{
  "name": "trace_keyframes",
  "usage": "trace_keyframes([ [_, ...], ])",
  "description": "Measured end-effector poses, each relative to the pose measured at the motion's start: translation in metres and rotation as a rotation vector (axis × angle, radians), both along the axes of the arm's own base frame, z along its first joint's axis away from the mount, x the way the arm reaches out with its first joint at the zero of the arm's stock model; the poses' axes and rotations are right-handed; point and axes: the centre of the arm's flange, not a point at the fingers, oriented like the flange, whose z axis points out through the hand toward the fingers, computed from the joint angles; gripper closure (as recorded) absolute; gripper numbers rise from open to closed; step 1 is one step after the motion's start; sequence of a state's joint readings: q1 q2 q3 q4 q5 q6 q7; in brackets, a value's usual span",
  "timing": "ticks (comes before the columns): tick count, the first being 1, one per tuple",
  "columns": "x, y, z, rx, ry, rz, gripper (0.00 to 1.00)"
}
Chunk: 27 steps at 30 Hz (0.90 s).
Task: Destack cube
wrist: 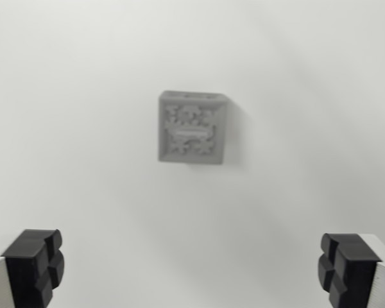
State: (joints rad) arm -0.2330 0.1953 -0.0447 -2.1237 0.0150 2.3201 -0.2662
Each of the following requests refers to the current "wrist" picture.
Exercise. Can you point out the black-padded silver gripper right finger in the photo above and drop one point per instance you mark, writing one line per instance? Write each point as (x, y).
(356, 272)

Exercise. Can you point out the black-padded silver gripper left finger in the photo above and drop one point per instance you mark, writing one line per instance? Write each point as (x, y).
(22, 269)

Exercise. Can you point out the grey embossed rubber cube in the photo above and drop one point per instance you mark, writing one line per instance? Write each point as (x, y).
(192, 128)

